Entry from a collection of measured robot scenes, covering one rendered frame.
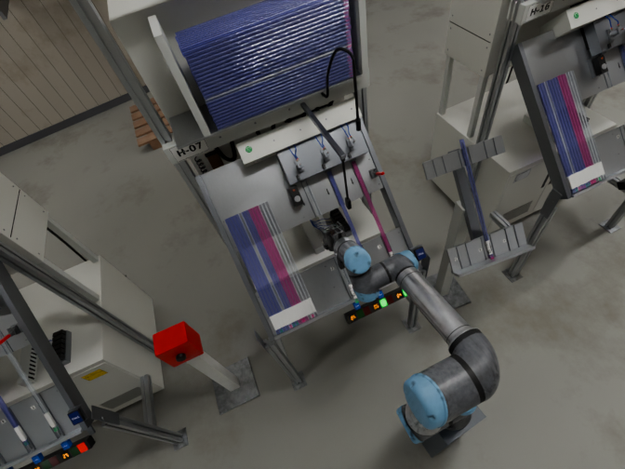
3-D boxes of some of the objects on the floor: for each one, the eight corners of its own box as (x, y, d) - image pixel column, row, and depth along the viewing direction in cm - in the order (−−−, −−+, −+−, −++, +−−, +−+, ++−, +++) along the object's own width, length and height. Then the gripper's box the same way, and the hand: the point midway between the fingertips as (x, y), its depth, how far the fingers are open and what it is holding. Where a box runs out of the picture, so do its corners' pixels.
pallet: (232, 74, 425) (228, 65, 416) (257, 107, 373) (254, 97, 364) (132, 116, 405) (126, 108, 396) (145, 156, 353) (139, 148, 344)
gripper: (352, 228, 116) (333, 213, 136) (325, 240, 115) (310, 223, 135) (360, 249, 119) (340, 233, 139) (334, 261, 118) (317, 243, 138)
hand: (328, 235), depth 137 cm, fingers closed, pressing on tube
